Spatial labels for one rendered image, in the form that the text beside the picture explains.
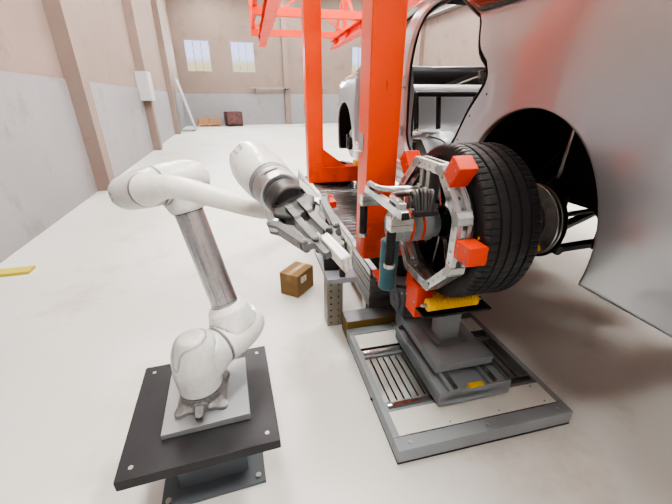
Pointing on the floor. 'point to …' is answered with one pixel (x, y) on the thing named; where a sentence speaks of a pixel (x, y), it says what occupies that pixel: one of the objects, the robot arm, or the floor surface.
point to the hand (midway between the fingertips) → (336, 252)
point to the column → (333, 303)
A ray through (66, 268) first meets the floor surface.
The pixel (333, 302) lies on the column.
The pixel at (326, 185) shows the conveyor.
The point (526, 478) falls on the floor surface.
